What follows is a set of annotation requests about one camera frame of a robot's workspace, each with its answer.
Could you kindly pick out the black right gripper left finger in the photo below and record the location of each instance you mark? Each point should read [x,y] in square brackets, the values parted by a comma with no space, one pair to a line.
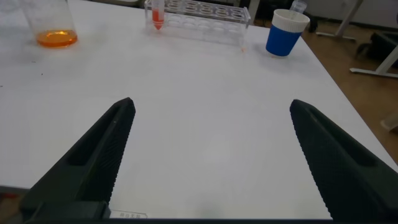
[93,165]

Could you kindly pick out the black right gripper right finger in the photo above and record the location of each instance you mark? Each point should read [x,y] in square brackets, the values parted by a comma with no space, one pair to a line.
[348,177]

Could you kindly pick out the black wheeled robot base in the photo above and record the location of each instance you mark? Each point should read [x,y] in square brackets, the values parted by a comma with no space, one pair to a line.
[379,43]

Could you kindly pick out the clear glass beaker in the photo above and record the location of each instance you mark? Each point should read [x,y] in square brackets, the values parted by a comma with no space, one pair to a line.
[53,34]

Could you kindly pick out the test tube with red pigment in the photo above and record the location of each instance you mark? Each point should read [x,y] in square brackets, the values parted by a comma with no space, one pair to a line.
[157,17]

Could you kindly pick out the clear plastic test tube rack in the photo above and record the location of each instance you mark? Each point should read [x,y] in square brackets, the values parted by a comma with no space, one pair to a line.
[205,21]

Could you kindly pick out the small white label sticker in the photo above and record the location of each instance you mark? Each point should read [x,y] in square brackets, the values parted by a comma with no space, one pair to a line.
[129,214]

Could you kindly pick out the long white desk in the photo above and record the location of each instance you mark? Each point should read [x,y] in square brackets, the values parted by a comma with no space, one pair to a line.
[385,63]

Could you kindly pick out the white paper cup blue sleeve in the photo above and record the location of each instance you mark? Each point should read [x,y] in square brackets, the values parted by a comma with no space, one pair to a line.
[284,37]

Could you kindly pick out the white standing desk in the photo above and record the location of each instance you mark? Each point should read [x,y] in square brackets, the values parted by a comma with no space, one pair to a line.
[253,11]

